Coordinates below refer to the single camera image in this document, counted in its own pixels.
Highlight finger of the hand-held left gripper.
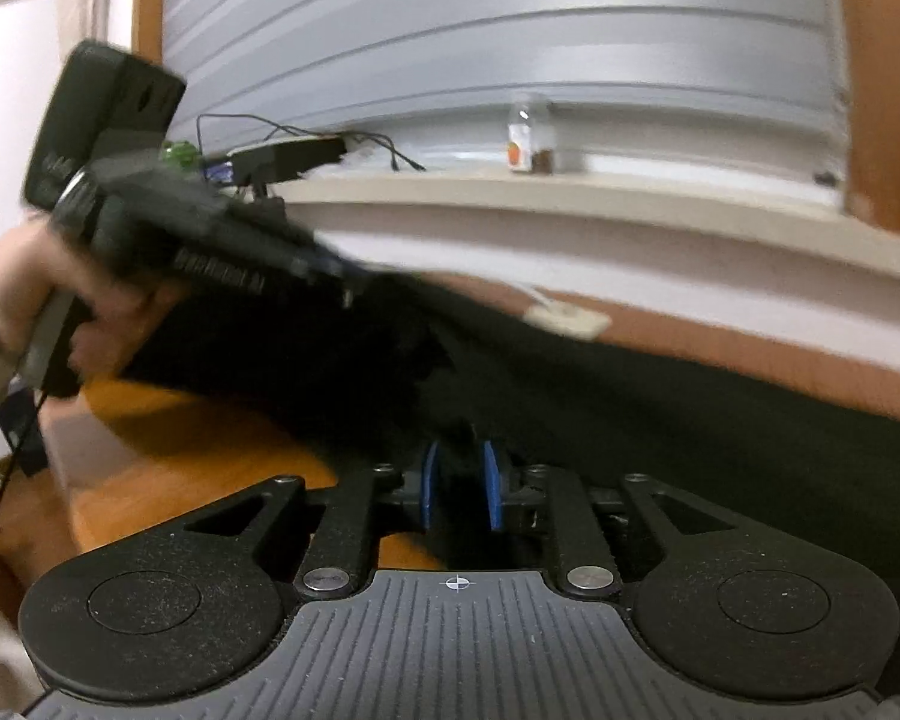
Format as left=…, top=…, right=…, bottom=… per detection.
left=283, top=216, right=382, bottom=310

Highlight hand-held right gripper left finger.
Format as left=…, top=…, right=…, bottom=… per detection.
left=182, top=439, right=443, bottom=602

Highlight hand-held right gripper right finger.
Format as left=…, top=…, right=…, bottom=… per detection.
left=482, top=440, right=743, bottom=602

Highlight black sweatpants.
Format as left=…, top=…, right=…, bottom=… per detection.
left=120, top=270, right=900, bottom=616

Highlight person's left hand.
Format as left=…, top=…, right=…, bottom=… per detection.
left=0, top=214, right=177, bottom=387

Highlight black box device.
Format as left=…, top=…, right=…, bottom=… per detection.
left=229, top=136, right=347, bottom=185

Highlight wooden window jamb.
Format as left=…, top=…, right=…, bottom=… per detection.
left=131, top=0, right=170, bottom=65
left=829, top=0, right=900, bottom=241

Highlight glass jar orange label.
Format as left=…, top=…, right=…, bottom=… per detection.
left=506, top=94, right=563, bottom=175

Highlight grey window blind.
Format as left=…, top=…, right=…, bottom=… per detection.
left=161, top=0, right=852, bottom=188

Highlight black power adapter with cable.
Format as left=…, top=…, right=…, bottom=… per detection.
left=195, top=114, right=427, bottom=172

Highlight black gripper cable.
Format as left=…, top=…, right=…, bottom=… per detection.
left=0, top=386, right=50, bottom=620

